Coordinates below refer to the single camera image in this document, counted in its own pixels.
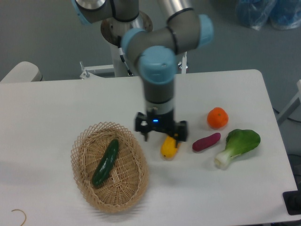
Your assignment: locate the white metal frame bracket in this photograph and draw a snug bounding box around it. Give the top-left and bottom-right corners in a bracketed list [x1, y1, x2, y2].
[79, 51, 189, 80]

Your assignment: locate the woven wicker basket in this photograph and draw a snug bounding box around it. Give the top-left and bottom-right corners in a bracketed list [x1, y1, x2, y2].
[71, 122, 149, 213]

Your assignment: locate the orange tangerine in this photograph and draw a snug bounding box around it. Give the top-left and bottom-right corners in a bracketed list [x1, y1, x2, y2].
[207, 107, 229, 129]

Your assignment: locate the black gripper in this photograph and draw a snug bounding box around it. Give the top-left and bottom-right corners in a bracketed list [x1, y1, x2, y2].
[135, 109, 188, 148]

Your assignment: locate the black device at edge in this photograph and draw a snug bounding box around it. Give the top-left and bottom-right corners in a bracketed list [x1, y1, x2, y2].
[283, 191, 301, 215]

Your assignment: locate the green cucumber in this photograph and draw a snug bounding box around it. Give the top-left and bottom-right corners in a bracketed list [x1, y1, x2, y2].
[91, 139, 119, 188]

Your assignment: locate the green bok choy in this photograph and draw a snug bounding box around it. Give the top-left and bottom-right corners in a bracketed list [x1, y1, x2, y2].
[214, 129, 261, 170]

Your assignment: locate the blue plastic bag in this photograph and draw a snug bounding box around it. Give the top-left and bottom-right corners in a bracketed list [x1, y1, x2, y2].
[235, 0, 301, 30]

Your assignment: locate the tan rubber band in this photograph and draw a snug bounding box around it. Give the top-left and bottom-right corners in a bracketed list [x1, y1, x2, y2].
[11, 209, 27, 225]

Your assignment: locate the white chair armrest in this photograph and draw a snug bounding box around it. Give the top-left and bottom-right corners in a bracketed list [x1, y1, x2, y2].
[0, 61, 44, 84]

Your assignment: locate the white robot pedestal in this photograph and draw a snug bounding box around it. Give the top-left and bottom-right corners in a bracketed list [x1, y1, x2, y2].
[101, 11, 153, 77]

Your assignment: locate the purple sweet potato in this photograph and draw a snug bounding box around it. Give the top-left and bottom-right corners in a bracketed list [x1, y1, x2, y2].
[192, 132, 221, 152]

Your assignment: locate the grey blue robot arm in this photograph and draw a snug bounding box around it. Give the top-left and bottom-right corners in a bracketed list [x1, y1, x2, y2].
[72, 0, 214, 143]

